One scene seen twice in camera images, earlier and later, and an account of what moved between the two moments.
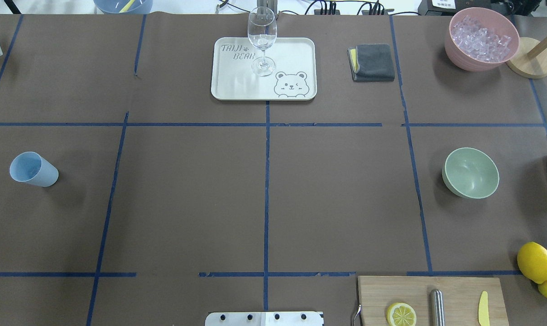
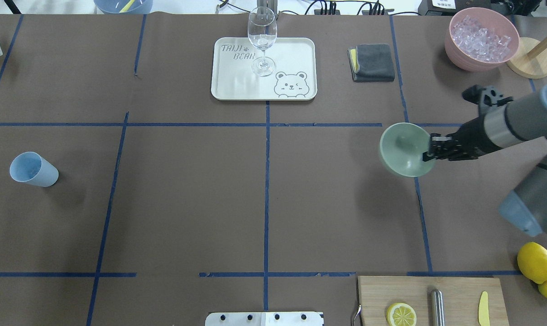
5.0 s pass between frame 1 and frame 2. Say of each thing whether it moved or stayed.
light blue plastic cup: stayed
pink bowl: stayed
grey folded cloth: stayed
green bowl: moved
